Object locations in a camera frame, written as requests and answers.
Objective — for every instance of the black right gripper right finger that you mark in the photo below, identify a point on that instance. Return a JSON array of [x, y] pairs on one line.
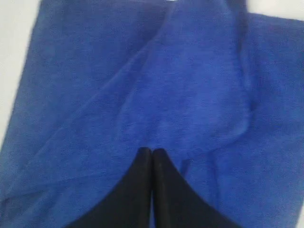
[[175, 203]]

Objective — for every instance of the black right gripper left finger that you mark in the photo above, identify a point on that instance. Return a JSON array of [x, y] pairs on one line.
[[129, 202]]

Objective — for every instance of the blue towel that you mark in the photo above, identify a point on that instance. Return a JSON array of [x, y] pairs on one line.
[[221, 89]]

